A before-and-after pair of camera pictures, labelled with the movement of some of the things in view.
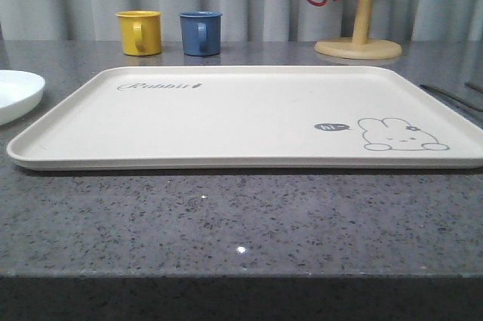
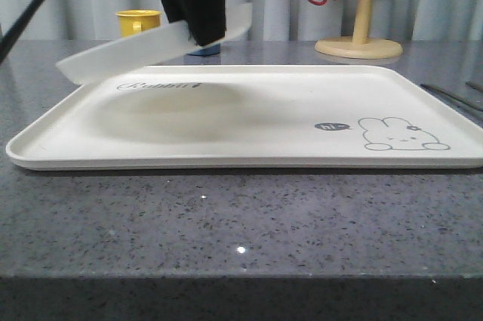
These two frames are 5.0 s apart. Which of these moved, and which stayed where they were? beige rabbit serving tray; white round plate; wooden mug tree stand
Moved: white round plate
Stayed: wooden mug tree stand; beige rabbit serving tray
